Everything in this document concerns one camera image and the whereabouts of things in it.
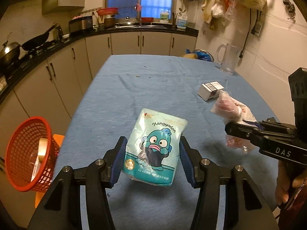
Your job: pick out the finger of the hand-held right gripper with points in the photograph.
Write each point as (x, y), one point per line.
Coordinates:
(261, 123)
(242, 130)

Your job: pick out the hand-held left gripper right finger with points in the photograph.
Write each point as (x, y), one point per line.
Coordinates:
(186, 160)

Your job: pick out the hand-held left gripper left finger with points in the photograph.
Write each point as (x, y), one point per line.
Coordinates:
(118, 160)

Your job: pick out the clear plastic bag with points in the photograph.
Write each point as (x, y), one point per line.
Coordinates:
(230, 105)

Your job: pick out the teal tissue packet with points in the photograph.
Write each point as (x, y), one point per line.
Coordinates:
(153, 129)

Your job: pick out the red plastic basket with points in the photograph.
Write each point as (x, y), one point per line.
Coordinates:
(19, 136)

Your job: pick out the person's right forearm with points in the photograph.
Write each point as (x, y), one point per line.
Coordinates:
(296, 213)

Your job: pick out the person's right hand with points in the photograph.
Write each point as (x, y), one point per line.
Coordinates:
(283, 189)

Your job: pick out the small white cigarette box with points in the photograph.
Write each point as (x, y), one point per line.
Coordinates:
(208, 92)

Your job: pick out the orange stool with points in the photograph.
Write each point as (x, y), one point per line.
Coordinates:
(58, 140)

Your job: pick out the glass pitcher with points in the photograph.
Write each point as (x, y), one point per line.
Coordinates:
(229, 60)

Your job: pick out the blue table cloth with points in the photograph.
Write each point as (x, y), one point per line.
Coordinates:
(156, 88)

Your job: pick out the blue yellow bag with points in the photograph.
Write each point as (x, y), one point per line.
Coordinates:
(203, 55)

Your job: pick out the beige lower kitchen cabinets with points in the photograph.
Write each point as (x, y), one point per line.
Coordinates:
(60, 76)

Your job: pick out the white orange hanging bags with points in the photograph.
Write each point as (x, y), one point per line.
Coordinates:
(218, 9)

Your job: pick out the black kitchen countertop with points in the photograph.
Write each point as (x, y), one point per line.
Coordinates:
(24, 67)

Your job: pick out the chopstick holder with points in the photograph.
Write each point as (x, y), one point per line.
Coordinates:
(100, 25)

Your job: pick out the glass pan lid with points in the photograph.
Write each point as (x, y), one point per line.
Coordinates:
(124, 23)

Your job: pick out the green white detergent bottle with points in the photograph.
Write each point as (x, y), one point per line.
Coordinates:
(165, 16)

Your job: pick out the metal pot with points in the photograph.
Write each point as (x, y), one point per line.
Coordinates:
(110, 21)

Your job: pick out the steel kettle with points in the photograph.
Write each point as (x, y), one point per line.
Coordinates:
(59, 33)

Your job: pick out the red bowl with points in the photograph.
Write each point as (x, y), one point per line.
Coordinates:
(147, 20)

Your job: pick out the black frying pan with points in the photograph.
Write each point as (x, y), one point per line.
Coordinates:
(33, 43)

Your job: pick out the red basin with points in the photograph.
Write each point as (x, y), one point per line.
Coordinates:
(108, 11)

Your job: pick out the faucet with pink cloth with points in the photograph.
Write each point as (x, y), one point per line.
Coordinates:
(138, 8)

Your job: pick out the steel wok with lid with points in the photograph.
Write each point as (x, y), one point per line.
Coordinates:
(9, 51)

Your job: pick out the wall power socket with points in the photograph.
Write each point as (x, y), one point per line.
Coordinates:
(258, 30)

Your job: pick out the metal wall hooks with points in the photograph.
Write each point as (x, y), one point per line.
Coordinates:
(289, 6)

